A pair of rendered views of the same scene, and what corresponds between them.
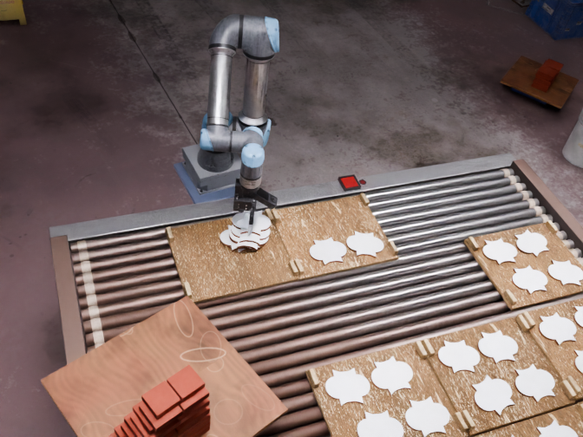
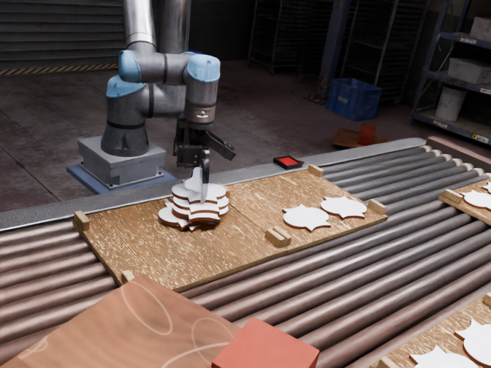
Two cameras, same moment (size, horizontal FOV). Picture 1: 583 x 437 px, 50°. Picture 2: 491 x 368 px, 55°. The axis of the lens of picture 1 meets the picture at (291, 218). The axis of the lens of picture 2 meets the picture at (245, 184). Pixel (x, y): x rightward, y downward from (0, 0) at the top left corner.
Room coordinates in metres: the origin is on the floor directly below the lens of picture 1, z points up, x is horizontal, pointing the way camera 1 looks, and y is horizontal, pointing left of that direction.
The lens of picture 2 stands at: (0.49, 0.29, 1.58)
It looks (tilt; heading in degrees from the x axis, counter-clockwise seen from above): 26 degrees down; 346
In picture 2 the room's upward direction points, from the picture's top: 9 degrees clockwise
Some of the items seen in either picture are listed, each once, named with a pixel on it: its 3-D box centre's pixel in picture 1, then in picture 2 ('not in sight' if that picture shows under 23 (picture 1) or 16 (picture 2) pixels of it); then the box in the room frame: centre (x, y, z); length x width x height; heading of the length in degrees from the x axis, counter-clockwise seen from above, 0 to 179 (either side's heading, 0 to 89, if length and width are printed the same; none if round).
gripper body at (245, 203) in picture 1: (246, 194); (193, 142); (1.61, 0.17, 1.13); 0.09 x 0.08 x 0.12; 97
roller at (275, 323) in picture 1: (367, 302); (383, 269); (1.41, -0.33, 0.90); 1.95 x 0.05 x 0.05; 117
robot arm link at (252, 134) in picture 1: (247, 142); (186, 69); (1.71, 0.20, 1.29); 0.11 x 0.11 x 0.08; 9
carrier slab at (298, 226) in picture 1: (332, 235); (299, 204); (1.68, -0.17, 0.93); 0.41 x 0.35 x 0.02; 118
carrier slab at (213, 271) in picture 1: (231, 254); (180, 236); (1.49, 0.20, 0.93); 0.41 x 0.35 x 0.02; 118
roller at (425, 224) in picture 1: (336, 242); (304, 214); (1.68, -0.19, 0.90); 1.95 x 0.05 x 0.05; 117
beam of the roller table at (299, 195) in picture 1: (311, 197); (249, 180); (1.92, -0.06, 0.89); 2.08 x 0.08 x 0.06; 117
